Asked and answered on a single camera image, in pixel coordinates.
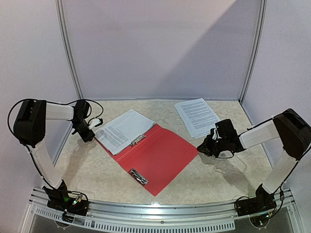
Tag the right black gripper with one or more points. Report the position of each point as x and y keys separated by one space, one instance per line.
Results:
x=209 y=145

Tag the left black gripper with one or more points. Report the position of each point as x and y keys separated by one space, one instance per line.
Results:
x=87 y=137

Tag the stack of printed papers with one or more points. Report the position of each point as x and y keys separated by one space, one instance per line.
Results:
x=198 y=117

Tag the red file folder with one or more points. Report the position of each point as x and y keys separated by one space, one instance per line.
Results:
x=159 y=158

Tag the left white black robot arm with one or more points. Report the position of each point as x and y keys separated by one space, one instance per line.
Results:
x=30 y=128

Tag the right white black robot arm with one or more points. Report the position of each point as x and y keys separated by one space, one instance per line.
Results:
x=293 y=131

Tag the metal clip folder spine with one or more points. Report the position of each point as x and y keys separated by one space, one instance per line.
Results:
x=137 y=140

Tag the metal clip top of folder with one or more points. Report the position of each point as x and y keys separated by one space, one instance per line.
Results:
x=138 y=177

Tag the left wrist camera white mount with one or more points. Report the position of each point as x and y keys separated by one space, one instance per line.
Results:
x=95 y=122

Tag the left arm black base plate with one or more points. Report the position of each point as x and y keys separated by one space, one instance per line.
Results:
x=72 y=202

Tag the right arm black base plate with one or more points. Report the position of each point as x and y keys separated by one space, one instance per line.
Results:
x=250 y=206

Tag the left aluminium frame post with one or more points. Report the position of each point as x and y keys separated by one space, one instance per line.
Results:
x=67 y=47

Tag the aluminium frame post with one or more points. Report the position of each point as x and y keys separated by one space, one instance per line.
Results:
x=67 y=47
x=254 y=51

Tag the aluminium front rail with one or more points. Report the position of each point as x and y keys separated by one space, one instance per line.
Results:
x=109 y=217

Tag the right aluminium frame post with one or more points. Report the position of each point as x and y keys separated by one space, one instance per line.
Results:
x=254 y=51

